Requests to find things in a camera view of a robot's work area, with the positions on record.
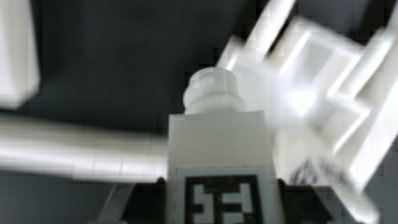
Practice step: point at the white chair leg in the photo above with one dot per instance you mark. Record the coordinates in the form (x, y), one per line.
(222, 188)

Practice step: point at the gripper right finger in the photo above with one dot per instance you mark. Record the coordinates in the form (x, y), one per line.
(311, 205)

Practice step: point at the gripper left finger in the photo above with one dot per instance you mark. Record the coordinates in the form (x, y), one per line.
(135, 204)

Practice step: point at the white bar part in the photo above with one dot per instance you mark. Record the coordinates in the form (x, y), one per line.
(20, 77)

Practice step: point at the white front fence wall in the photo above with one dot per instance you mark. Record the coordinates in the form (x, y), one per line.
(84, 153)

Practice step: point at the white chair back part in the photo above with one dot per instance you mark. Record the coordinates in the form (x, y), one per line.
(320, 83)

